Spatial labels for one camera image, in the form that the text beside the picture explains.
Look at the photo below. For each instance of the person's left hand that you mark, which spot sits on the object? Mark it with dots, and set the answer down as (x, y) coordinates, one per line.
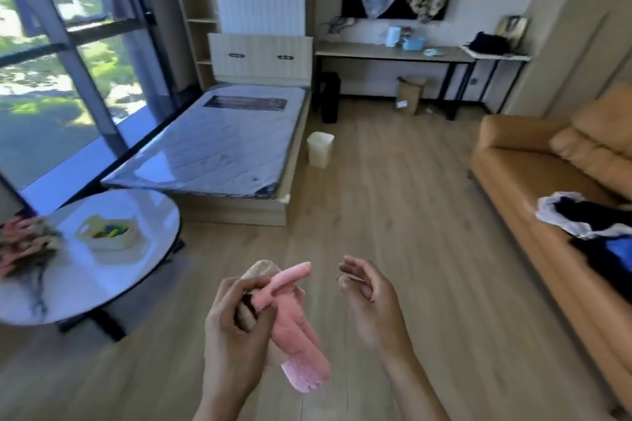
(232, 346)

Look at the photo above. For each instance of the person's right hand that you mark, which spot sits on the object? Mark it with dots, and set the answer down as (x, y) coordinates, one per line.
(377, 312)

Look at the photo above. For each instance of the person's right thumb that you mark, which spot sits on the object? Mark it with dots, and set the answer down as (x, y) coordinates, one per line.
(356, 265)

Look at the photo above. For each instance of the person's left thumb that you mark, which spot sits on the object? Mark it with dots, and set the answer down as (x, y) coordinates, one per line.
(265, 324)

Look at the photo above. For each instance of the pink fuzzy sock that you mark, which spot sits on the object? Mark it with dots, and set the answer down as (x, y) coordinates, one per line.
(296, 332)

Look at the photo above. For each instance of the beige fuzzy sock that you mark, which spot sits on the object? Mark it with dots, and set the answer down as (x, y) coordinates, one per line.
(264, 267)

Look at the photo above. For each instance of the person's right forearm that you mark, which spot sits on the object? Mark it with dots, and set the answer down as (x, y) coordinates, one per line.
(414, 391)

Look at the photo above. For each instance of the person's left forearm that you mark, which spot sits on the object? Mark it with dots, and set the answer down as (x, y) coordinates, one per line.
(222, 406)

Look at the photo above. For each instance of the cream waste bin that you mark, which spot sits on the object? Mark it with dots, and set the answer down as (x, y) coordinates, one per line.
(320, 149)

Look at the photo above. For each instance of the black tall bin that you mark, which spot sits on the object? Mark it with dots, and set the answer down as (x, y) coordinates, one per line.
(331, 97)

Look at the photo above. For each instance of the beige hexagonal tray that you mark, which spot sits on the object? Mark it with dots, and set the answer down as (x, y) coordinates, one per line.
(111, 243)

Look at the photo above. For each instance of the round white marble table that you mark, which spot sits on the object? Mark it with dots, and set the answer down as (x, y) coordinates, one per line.
(98, 267)

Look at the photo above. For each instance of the brown cardboard box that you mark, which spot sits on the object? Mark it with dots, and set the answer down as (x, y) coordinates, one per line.
(409, 96)

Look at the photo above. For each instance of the colourful small items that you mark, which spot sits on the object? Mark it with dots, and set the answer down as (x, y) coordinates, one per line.
(111, 230)

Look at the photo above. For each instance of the grey quilted mattress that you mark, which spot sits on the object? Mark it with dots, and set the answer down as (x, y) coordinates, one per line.
(222, 144)

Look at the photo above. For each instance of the orange leather sofa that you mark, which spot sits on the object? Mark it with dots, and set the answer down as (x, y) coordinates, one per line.
(523, 179)

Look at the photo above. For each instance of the white garment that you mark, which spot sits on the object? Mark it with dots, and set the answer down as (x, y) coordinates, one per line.
(550, 213)

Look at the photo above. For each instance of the wooden desk with black legs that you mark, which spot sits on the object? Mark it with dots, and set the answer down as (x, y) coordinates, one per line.
(375, 51)

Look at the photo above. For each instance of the small teal object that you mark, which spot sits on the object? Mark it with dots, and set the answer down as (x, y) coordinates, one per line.
(432, 52)

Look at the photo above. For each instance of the blue container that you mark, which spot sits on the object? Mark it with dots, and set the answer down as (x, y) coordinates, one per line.
(413, 43)

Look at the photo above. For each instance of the light blue cup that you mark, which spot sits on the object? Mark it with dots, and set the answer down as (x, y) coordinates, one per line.
(392, 37)

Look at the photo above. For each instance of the black garment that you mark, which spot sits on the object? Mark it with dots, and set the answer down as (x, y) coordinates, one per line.
(592, 221)

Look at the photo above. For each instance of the white side table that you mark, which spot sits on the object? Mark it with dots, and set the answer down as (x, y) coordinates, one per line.
(498, 57)

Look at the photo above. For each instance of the pink flower bouquet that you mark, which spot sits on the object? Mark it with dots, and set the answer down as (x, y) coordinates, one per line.
(24, 243)

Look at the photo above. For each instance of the black bag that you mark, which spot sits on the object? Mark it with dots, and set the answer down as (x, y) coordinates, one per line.
(489, 43)

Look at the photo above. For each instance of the blue garment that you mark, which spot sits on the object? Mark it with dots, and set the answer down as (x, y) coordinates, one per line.
(621, 253)

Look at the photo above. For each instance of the framed picture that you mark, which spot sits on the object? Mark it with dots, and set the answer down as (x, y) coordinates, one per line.
(513, 28)

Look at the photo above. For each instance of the grey sheer curtain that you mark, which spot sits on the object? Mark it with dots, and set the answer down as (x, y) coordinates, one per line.
(136, 16)

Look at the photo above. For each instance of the wooden bed frame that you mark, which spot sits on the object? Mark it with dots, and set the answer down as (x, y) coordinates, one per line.
(296, 159)

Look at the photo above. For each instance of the dark window frame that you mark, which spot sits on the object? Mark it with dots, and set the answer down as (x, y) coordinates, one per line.
(74, 60)

